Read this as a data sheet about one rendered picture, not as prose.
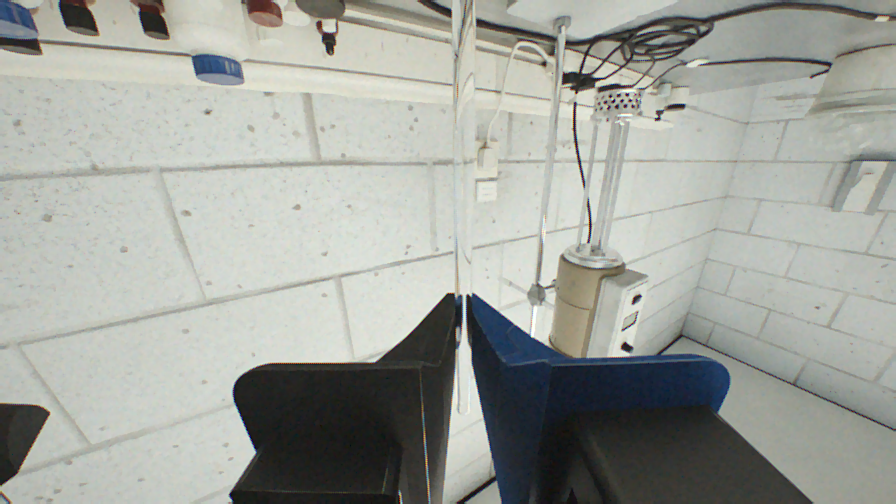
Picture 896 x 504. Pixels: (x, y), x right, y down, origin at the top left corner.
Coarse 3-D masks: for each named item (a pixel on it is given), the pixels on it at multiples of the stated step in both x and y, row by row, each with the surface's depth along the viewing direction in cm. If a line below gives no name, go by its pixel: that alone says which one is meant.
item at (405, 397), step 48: (432, 336) 7; (240, 384) 4; (288, 384) 4; (336, 384) 4; (384, 384) 4; (432, 384) 5; (288, 432) 4; (336, 432) 4; (384, 432) 4; (432, 432) 5; (432, 480) 5
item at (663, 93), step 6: (660, 84) 76; (666, 84) 75; (660, 90) 76; (666, 90) 75; (660, 96) 76; (666, 96) 76; (660, 102) 77; (666, 102) 76; (654, 108) 79; (660, 108) 77; (666, 108) 77; (660, 114) 79; (654, 120) 81; (660, 120) 79
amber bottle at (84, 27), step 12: (60, 0) 22; (72, 0) 22; (84, 0) 23; (96, 0) 24; (60, 12) 22; (72, 12) 22; (84, 12) 23; (72, 24) 23; (84, 24) 23; (96, 24) 24; (96, 36) 25
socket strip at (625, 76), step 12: (564, 60) 53; (576, 60) 54; (588, 60) 56; (600, 60) 58; (552, 72) 56; (564, 72) 56; (576, 72) 56; (588, 72) 57; (600, 72) 59; (624, 72) 63; (636, 72) 66; (600, 84) 64; (624, 84) 65; (648, 84) 70
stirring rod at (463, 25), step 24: (456, 0) 6; (456, 24) 6; (456, 48) 6; (456, 72) 6; (456, 96) 6; (456, 120) 7; (456, 144) 7; (456, 168) 7; (456, 192) 7; (456, 216) 7; (456, 240) 8; (456, 264) 8; (456, 288) 8; (456, 312) 9; (456, 336) 9; (456, 360) 9; (456, 384) 10; (456, 408) 10
